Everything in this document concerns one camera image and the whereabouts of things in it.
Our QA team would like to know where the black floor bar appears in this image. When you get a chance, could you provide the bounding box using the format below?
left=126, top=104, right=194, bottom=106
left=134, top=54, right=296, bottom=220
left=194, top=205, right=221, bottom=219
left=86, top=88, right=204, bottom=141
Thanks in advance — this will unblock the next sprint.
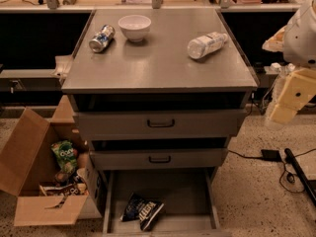
left=284, top=148, right=316, bottom=206

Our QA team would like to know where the blue chip bag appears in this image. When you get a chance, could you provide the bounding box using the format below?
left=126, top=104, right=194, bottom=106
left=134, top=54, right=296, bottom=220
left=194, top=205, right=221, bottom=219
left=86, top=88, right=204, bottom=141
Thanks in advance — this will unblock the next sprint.
left=120, top=194, right=164, bottom=231

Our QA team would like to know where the grey drawer cabinet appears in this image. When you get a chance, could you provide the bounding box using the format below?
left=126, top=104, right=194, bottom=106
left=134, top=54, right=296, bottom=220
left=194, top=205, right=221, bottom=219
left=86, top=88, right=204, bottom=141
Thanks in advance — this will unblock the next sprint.
left=61, top=7, right=259, bottom=237

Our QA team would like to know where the white ceramic bowl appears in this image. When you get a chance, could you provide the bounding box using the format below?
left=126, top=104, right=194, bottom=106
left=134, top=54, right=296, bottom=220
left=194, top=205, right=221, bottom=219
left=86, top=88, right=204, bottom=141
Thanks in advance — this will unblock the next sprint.
left=118, top=15, right=151, bottom=42

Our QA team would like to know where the silver blue soda can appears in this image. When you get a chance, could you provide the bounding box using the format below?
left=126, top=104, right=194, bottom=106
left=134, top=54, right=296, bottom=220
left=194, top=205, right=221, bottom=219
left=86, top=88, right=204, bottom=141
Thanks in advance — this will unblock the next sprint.
left=89, top=25, right=116, bottom=53

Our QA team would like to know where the clear plastic water bottle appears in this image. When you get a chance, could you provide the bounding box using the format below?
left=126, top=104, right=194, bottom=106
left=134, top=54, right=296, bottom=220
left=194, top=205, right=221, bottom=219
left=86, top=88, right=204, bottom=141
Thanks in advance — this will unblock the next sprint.
left=187, top=32, right=228, bottom=59

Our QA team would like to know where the grey middle drawer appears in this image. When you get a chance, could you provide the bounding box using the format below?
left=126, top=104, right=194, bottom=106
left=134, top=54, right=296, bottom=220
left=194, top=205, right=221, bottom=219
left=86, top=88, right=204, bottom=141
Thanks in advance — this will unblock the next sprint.
left=90, top=148, right=228, bottom=170

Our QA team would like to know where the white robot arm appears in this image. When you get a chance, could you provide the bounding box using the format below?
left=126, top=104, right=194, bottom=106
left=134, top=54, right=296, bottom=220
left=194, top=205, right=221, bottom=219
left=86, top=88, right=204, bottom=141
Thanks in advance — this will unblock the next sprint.
left=262, top=0, right=316, bottom=127

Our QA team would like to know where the black power adapter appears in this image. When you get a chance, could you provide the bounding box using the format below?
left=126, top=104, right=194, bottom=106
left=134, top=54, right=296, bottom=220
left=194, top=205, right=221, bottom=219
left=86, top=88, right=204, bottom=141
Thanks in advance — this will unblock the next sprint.
left=261, top=149, right=281, bottom=162

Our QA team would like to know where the white power strip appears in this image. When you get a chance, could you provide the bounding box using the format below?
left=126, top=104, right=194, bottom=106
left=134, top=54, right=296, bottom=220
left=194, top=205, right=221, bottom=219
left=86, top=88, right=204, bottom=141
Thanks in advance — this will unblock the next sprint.
left=270, top=62, right=295, bottom=73

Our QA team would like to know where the grey top drawer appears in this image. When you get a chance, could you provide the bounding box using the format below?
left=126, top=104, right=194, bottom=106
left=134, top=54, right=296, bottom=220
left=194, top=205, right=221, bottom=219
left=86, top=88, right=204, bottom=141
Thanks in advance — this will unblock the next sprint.
left=74, top=109, right=246, bottom=141

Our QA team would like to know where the brown candy wrapper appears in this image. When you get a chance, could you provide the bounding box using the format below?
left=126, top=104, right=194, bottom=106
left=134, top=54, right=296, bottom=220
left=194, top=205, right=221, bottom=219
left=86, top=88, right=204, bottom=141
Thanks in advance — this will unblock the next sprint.
left=39, top=184, right=80, bottom=197

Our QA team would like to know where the open cardboard box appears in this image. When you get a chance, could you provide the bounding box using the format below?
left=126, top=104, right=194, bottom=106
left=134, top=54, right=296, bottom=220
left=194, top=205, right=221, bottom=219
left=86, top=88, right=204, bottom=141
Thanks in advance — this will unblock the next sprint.
left=0, top=97, right=105, bottom=226

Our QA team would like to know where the green snack bag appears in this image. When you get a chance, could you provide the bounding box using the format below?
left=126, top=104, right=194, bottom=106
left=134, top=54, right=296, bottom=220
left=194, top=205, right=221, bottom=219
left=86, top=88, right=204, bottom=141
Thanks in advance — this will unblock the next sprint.
left=50, top=140, right=77, bottom=175

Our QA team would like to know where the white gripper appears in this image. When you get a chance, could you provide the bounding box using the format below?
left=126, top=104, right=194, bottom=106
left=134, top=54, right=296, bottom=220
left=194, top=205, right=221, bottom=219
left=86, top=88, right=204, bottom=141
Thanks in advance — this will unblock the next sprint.
left=269, top=68, right=316, bottom=124

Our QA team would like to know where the black cable on floor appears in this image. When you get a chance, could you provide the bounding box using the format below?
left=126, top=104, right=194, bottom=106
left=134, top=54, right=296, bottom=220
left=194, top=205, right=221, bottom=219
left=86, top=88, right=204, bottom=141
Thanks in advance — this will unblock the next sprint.
left=228, top=147, right=316, bottom=195

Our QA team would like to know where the grey open bottom drawer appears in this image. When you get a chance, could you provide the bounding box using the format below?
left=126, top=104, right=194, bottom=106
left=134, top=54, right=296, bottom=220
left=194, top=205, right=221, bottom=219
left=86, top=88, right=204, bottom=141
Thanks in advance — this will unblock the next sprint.
left=103, top=169, right=232, bottom=237

